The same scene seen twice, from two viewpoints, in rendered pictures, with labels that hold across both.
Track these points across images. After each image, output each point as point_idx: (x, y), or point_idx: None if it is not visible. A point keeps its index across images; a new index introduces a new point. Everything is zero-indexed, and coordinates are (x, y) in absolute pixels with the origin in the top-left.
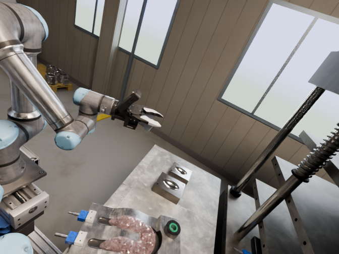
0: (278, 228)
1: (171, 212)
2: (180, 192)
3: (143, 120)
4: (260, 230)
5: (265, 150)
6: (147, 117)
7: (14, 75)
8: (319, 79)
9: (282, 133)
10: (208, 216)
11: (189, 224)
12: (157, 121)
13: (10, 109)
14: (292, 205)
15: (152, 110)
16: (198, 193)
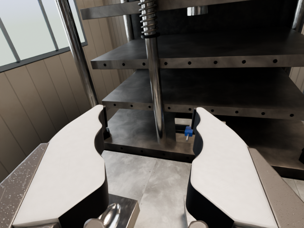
0: (166, 96)
1: (156, 217)
2: (125, 199)
3: (281, 183)
4: (171, 109)
5: (80, 65)
6: (209, 162)
7: None
8: None
9: (72, 29)
10: (147, 166)
11: (167, 189)
12: (197, 110)
13: None
14: (173, 61)
15: (70, 141)
16: (112, 177)
